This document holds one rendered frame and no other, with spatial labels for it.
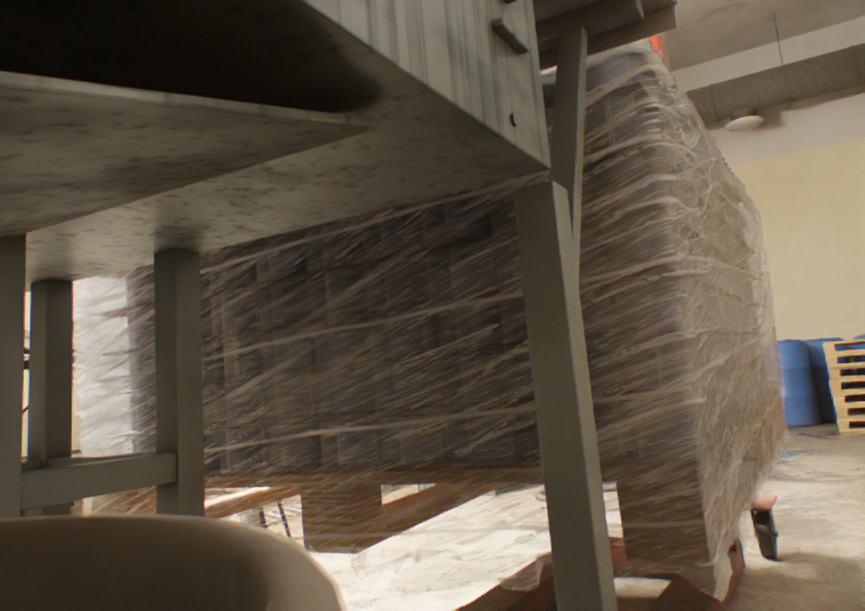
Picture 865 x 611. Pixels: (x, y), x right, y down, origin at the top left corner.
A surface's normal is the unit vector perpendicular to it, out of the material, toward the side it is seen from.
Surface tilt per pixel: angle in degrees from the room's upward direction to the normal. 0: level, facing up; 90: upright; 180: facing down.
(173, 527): 78
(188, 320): 90
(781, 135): 90
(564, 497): 90
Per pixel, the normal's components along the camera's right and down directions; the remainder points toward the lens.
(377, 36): 0.87, -0.15
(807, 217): -0.49, -0.11
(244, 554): -0.88, -0.20
